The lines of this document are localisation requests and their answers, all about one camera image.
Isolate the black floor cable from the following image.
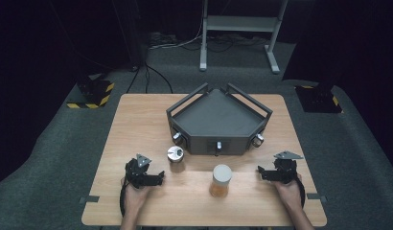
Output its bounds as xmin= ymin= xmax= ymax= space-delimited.
xmin=144 ymin=62 xmax=174 ymax=95
xmin=126 ymin=65 xmax=142 ymax=94

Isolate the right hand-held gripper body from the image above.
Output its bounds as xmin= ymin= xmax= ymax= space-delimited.
xmin=272 ymin=150 xmax=305 ymax=185

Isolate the bundle of dark cables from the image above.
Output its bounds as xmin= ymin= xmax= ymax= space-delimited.
xmin=181 ymin=33 xmax=269 ymax=53

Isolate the grey tape piece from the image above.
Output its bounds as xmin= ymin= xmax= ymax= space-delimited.
xmin=306 ymin=192 xmax=329 ymax=203
xmin=78 ymin=195 xmax=101 ymax=205

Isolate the person's right hand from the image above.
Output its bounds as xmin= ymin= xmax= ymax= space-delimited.
xmin=274 ymin=173 xmax=304 ymax=210

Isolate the black yellow striped base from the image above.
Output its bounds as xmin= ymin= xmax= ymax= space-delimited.
xmin=66 ymin=74 xmax=116 ymax=110

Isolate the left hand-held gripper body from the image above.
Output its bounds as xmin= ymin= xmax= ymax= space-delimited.
xmin=125 ymin=153 xmax=152 ymax=190

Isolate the white lid spice jar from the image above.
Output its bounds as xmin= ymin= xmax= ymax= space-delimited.
xmin=209 ymin=163 xmax=234 ymax=198

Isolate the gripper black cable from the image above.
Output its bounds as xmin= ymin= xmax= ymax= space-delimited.
xmin=294 ymin=176 xmax=307 ymax=209
xmin=119 ymin=184 xmax=128 ymax=219

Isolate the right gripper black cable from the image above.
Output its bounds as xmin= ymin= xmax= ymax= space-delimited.
xmin=294 ymin=176 xmax=307 ymax=209

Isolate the person's left hand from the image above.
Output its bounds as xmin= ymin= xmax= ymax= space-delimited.
xmin=121 ymin=176 xmax=154 ymax=212

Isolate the grey metal stand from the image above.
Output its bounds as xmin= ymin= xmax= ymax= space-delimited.
xmin=198 ymin=0 xmax=289 ymax=75

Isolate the silver lid spice jar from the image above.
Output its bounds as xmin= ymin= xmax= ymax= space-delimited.
xmin=166 ymin=145 xmax=186 ymax=174

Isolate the dark grey corner rack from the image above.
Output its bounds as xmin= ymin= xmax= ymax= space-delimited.
xmin=166 ymin=81 xmax=274 ymax=157

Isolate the white floor cable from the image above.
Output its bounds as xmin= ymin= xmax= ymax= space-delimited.
xmin=149 ymin=17 xmax=206 ymax=51

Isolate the black base with yellow edge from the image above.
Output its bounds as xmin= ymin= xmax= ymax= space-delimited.
xmin=294 ymin=82 xmax=344 ymax=115

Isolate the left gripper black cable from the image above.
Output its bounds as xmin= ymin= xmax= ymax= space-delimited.
xmin=119 ymin=184 xmax=128 ymax=219

